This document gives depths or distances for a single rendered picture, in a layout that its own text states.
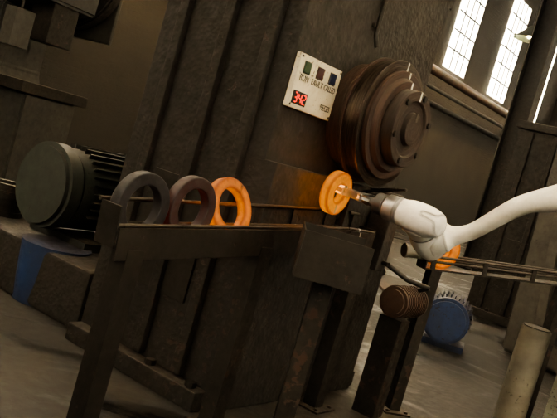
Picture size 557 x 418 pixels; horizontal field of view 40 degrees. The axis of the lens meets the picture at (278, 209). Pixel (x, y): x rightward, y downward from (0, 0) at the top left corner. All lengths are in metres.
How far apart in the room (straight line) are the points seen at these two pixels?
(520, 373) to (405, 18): 1.47
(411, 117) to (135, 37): 7.45
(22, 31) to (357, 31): 4.09
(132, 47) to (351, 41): 7.30
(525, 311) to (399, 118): 2.99
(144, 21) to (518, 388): 7.74
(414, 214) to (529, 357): 0.97
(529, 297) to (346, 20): 3.16
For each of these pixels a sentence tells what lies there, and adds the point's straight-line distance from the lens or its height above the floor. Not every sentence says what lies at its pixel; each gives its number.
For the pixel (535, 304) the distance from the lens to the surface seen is 5.46.
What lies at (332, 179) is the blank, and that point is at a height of 0.87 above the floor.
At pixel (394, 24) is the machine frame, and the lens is 3.05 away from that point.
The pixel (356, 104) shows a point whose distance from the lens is 2.69.
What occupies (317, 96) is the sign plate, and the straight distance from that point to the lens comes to 2.66.
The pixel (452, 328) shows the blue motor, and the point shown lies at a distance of 4.86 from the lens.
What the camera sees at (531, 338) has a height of 0.48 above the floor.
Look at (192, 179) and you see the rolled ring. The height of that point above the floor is 0.77.
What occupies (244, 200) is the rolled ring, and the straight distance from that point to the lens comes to 2.35.
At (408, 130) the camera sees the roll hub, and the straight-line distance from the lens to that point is 2.78.
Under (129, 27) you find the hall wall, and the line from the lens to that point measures 9.91.
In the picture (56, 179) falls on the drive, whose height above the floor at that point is 0.53.
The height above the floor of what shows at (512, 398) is 0.23.
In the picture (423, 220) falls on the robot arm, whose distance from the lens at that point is 2.48.
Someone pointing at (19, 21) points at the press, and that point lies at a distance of 6.49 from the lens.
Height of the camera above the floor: 0.91
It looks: 4 degrees down
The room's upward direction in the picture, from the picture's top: 16 degrees clockwise
